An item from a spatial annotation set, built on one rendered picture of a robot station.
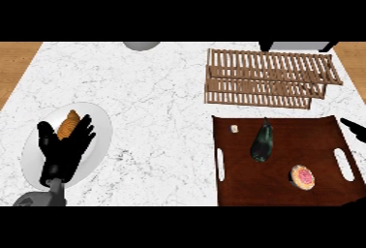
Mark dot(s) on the grey and black appliance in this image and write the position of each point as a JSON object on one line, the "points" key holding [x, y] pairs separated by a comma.
{"points": [[297, 46]]}

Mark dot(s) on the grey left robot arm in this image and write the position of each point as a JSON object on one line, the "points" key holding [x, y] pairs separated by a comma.
{"points": [[48, 197]]}

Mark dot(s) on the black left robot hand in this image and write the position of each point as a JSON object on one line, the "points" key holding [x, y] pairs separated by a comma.
{"points": [[61, 151]]}

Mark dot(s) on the white oval plate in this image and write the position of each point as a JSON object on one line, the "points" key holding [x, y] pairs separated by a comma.
{"points": [[98, 129]]}

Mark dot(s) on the dark brown wooden tray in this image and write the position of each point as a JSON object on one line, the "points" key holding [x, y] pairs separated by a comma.
{"points": [[281, 180]]}

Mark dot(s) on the pink frosted cupcake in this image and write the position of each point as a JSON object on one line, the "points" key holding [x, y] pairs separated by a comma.
{"points": [[303, 177]]}

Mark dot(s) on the small pale garlic clove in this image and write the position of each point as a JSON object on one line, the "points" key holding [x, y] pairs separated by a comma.
{"points": [[235, 128]]}

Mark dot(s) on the wooden slatted tiered shelf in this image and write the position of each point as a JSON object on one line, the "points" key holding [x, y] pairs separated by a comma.
{"points": [[266, 77]]}

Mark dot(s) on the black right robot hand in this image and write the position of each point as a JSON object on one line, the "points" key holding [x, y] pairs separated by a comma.
{"points": [[356, 128]]}

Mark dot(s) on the golden brown croissant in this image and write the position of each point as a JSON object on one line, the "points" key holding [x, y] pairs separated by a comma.
{"points": [[68, 125]]}

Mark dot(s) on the grey round object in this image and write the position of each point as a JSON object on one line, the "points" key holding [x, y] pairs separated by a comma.
{"points": [[141, 45]]}

